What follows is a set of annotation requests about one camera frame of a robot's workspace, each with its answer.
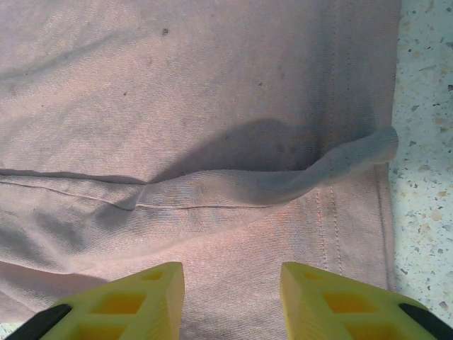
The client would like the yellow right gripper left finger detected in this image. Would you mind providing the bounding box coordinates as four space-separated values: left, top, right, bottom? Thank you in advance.
10 261 185 340

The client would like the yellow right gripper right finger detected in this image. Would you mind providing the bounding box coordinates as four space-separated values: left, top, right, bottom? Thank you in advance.
281 261 450 340

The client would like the pink t-shirt with pixel print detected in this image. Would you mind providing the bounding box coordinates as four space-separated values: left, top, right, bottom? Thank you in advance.
0 0 403 340

